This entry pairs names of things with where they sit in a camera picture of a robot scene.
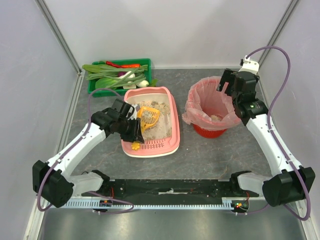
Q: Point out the cat litter pellets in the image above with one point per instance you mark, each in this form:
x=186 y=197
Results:
x=163 y=127

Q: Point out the green plastic crate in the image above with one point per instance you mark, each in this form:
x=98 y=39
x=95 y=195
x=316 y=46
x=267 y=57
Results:
x=106 y=92

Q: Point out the pink litter box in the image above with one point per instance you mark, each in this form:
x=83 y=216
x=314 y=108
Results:
x=157 y=147

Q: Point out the white radish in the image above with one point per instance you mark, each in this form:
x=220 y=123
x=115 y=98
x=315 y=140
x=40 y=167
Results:
x=129 y=77

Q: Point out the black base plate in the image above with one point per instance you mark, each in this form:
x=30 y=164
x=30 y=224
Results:
x=125 y=188

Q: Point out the clumped litter lump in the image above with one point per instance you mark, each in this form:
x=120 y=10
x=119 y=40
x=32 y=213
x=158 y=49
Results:
x=147 y=115

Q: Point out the green leafy vegetables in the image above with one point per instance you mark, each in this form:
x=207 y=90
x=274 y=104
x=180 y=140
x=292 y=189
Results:
x=105 y=76

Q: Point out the orange carrot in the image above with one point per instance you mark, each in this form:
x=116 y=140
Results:
x=134 y=65

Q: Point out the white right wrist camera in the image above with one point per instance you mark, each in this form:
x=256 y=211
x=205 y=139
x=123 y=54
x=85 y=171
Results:
x=248 y=65

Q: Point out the red trash bin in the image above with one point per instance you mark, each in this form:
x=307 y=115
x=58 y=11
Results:
x=209 y=134

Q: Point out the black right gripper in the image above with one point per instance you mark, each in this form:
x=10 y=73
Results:
x=230 y=81

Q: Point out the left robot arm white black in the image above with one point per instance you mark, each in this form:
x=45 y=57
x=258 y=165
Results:
x=53 y=179

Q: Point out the blue-white cable duct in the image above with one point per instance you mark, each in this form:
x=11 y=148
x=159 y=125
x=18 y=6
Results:
x=100 y=204

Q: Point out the yellow litter scoop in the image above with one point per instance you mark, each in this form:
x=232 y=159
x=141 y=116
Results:
x=147 y=125

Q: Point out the red chili pepper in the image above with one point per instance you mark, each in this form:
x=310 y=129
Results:
x=112 y=64

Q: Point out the pink plastic bin liner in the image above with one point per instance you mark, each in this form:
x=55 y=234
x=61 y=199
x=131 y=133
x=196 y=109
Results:
x=208 y=108

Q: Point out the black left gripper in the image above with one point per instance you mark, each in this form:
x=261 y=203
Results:
x=135 y=130

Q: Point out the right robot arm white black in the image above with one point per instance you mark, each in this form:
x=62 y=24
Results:
x=290 y=181

